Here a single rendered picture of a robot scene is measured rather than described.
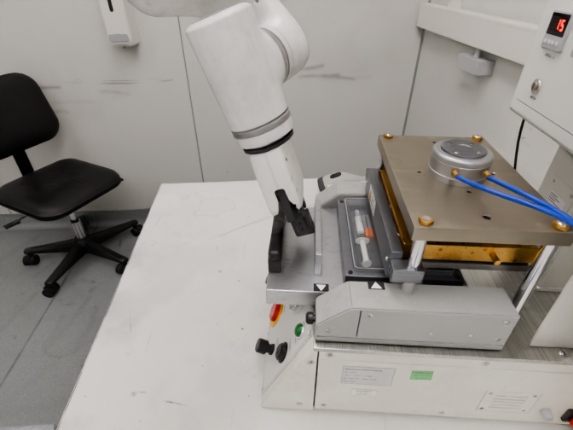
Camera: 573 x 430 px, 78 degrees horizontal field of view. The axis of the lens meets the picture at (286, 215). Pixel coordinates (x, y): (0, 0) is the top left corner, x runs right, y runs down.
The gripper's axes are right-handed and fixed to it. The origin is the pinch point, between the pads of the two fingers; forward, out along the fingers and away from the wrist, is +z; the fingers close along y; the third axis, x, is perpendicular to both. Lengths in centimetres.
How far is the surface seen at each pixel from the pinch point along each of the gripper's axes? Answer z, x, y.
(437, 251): 2.5, 18.0, 10.3
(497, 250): 4.5, 25.1, 10.3
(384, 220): -0.2, 12.5, 4.7
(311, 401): 22.2, -5.4, 17.0
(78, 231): 36, -141, -97
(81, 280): 55, -143, -80
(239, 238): 18.7, -25.0, -27.4
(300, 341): 11.2, -3.7, 13.9
